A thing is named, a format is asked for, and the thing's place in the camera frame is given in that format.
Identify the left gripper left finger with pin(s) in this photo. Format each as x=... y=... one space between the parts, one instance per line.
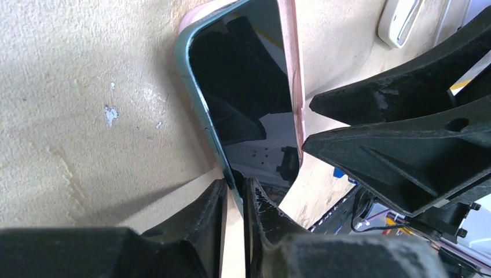
x=188 y=244

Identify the pink phone case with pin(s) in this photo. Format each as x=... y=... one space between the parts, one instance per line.
x=274 y=21

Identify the blue black stapler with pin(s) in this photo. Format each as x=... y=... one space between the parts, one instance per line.
x=338 y=173

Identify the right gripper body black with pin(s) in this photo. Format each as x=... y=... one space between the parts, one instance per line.
x=461 y=235

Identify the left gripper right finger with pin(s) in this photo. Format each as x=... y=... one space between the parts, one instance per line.
x=276 y=246

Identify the white phone case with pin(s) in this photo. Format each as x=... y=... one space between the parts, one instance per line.
x=397 y=21

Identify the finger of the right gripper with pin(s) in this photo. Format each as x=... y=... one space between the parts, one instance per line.
x=413 y=164
x=416 y=88

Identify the yellow-framed whiteboard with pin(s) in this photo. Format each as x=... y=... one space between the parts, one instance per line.
x=470 y=74

